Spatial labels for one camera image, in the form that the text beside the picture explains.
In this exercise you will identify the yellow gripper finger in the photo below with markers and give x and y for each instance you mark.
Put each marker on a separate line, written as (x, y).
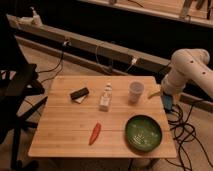
(153, 94)

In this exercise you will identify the green ceramic bowl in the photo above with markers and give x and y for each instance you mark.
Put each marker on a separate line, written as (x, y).
(143, 133)

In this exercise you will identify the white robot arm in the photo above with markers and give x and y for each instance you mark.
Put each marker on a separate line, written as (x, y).
(186, 64)

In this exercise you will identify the blue box on floor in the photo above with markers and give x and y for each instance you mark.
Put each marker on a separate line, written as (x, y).
(167, 102)

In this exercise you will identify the translucent plastic cup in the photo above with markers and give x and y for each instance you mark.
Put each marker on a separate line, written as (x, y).
(135, 91)

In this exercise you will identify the small clear glass bottle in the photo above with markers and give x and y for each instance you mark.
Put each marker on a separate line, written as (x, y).
(105, 98)

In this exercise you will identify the red chili pepper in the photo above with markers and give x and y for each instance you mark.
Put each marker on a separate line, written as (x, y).
(95, 133)

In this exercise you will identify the black and white eraser block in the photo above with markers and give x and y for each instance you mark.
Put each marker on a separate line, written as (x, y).
(79, 95)

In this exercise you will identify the wooden bamboo table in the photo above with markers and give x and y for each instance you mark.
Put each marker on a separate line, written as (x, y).
(65, 126)

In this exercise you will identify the black chair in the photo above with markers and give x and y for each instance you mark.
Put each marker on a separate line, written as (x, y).
(18, 79)

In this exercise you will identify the white spray bottle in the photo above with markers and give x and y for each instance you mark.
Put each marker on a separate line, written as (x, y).
(36, 18)

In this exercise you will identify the grey metal rail beam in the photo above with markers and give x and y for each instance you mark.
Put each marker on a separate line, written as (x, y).
(77, 41)

